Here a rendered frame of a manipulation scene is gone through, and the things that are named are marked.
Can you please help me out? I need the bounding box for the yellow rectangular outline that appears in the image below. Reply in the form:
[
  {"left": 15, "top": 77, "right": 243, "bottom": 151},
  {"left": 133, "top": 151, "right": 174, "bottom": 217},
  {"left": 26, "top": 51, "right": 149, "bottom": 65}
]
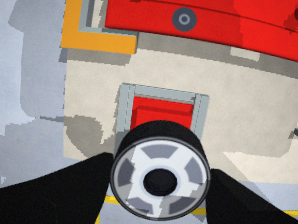
[{"left": 94, "top": 194, "right": 298, "bottom": 224}]

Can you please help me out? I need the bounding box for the black wheel with grey rim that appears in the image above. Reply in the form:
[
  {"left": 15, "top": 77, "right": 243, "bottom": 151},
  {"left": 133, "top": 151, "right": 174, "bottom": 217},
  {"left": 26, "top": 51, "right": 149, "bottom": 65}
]
[{"left": 109, "top": 120, "right": 212, "bottom": 221}]

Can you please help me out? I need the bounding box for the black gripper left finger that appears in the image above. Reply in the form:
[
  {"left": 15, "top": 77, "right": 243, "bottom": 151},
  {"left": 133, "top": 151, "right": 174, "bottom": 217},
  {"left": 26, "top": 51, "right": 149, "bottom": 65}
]
[{"left": 0, "top": 152, "right": 113, "bottom": 224}]

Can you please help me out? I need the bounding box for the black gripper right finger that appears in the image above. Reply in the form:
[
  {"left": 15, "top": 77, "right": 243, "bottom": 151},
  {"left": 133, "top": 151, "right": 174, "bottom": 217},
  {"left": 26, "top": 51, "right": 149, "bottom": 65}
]
[{"left": 205, "top": 168, "right": 298, "bottom": 224}]

